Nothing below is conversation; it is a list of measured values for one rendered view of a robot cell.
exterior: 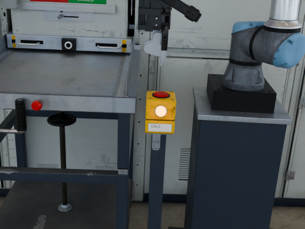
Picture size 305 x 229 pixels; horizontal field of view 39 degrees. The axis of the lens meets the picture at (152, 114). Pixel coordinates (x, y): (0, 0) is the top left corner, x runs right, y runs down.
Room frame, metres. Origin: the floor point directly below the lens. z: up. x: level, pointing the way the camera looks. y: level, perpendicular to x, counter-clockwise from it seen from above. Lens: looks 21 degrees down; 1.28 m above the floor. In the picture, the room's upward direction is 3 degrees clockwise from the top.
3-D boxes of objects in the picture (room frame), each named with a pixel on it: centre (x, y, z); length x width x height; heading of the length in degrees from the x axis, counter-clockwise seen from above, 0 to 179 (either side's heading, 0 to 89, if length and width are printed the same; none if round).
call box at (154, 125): (1.10, -0.02, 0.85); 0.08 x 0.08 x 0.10; 1
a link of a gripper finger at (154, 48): (1.09, 0.00, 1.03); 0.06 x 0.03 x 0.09; 91
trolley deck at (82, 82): (1.62, 0.37, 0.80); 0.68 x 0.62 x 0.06; 1
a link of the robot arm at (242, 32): (1.49, -0.33, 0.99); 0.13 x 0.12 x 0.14; 36
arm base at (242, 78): (1.49, -0.32, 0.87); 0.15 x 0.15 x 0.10
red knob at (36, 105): (1.26, 0.36, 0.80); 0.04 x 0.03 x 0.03; 1
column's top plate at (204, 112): (1.52, -0.32, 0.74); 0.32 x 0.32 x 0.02; 89
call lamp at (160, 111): (1.06, -0.02, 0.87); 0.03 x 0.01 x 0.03; 91
